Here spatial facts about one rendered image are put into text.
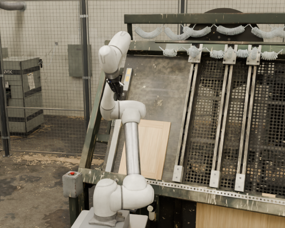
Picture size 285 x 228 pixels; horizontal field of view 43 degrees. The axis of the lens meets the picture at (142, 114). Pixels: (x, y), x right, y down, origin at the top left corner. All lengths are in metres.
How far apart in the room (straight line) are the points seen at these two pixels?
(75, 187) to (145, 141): 0.68
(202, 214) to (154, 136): 0.76
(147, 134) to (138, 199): 0.83
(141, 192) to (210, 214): 0.92
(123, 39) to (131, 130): 0.66
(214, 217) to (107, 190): 1.13
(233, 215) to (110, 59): 1.68
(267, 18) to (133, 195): 2.05
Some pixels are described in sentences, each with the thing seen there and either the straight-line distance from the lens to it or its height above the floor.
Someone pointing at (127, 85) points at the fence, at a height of 1.57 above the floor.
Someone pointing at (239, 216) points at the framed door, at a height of 0.61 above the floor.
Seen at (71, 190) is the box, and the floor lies 0.82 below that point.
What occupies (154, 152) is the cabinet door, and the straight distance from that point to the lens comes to 3.03.
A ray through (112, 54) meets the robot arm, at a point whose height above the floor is 1.94.
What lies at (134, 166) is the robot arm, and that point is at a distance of 2.47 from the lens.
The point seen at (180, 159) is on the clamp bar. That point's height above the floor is 1.06.
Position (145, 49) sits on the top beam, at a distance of 3.30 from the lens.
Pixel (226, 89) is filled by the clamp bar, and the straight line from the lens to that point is 3.02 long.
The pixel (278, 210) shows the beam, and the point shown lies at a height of 0.83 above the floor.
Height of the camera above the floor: 2.12
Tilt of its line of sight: 14 degrees down
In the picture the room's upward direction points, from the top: straight up
